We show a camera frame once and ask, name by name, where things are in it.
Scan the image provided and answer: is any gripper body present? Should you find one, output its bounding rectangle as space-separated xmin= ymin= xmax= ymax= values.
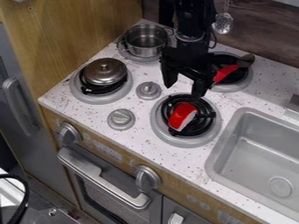
xmin=158 ymin=31 xmax=217 ymax=86

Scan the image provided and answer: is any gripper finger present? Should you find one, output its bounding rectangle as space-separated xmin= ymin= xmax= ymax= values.
xmin=160 ymin=62 xmax=182 ymax=89
xmin=189 ymin=76 xmax=214 ymax=100

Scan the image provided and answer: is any red and white toy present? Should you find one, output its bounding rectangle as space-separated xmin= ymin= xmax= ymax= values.
xmin=167 ymin=101 xmax=199 ymax=131

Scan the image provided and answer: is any toy stove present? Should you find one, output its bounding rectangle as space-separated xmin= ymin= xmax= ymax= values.
xmin=68 ymin=23 xmax=255 ymax=149

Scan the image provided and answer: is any silver pot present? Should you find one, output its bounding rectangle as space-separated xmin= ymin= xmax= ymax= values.
xmin=116 ymin=23 xmax=170 ymax=58

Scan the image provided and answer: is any clear plastic utensil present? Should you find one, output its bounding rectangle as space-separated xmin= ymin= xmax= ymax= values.
xmin=211 ymin=0 xmax=235 ymax=36

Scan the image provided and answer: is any silver lid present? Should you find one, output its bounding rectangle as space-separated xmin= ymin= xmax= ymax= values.
xmin=79 ymin=57 xmax=129 ymax=87

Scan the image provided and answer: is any toy sink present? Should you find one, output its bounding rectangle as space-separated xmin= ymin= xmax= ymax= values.
xmin=204 ymin=107 xmax=299 ymax=223

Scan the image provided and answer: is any grey toy fridge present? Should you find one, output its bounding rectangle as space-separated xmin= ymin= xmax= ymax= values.
xmin=0 ymin=22 xmax=78 ymax=207

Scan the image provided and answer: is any black cable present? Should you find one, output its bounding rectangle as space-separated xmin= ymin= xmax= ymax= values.
xmin=0 ymin=173 xmax=31 ymax=224

